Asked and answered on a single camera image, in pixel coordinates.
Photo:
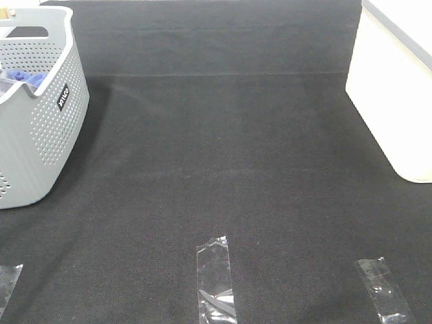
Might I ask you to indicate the grey microfiber towel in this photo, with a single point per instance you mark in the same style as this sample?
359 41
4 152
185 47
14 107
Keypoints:
9 85

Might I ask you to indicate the blue towel in basket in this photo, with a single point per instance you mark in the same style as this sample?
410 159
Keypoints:
32 80

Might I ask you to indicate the centre clear tape strip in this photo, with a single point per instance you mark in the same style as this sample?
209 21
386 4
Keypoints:
214 282

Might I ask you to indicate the clear tape strip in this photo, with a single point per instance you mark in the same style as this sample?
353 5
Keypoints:
386 296
214 282
8 279

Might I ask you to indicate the grey perforated laundry basket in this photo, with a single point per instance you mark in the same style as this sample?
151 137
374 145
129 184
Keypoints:
39 129

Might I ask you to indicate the cream white storage bin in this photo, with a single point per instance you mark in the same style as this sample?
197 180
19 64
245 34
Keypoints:
389 82

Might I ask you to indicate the right clear tape strip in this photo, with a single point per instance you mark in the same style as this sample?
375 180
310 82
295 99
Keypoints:
386 296

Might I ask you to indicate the left clear tape strip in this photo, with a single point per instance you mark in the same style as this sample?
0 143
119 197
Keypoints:
8 279

